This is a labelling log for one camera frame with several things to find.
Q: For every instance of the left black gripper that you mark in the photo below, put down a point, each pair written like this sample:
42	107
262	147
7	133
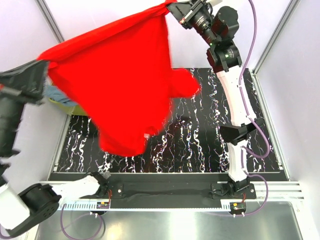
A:
26	81

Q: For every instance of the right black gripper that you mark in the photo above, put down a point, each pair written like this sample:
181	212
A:
183	12

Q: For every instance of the bright red t shirt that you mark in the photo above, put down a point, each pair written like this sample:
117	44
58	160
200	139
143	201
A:
122	76

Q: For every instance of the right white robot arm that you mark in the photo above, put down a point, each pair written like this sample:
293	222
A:
218	31

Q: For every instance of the grey blue t shirt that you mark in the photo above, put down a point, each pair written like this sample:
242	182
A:
54	93

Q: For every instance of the olive green laundry basket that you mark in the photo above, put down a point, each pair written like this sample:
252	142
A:
76	110

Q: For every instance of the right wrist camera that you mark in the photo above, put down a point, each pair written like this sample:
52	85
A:
213	2

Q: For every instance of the left aluminium frame post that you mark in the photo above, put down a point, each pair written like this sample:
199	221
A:
49	18

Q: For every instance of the aluminium frame post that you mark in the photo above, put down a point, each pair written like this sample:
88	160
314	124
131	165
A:
49	18
290	9

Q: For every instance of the right aluminium frame post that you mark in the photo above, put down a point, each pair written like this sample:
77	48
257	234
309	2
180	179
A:
290	9

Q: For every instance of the white slotted cable duct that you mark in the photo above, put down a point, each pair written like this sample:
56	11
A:
117	205

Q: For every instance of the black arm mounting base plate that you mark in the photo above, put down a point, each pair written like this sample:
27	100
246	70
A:
212	185

